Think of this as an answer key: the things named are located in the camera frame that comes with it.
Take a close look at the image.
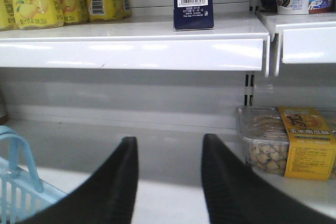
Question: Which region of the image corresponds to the light blue plastic basket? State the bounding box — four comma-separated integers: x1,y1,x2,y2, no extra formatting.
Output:
1,125,66,223

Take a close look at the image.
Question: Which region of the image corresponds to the clear cookie tub yellow label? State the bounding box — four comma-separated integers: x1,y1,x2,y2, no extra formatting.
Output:
235,105,336,181

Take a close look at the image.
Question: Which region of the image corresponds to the yellow pear drink bottle right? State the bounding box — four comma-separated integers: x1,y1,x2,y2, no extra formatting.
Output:
12,0,64,30

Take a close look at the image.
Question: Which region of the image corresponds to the yellow pear drink bottle middle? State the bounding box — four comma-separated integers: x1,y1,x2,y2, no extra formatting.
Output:
1,0,17,31

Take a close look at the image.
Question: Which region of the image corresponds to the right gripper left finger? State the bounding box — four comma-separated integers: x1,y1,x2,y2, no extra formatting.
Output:
22,136,139,223

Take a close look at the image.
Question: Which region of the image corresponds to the white supermarket shelf unit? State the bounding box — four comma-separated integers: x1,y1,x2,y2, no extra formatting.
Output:
1,0,335,223

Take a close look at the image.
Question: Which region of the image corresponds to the blue chocolate cookie box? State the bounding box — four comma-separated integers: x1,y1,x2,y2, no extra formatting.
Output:
173,0,214,31

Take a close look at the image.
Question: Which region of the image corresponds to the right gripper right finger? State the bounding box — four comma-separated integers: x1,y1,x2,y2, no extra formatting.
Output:
201,133,335,223

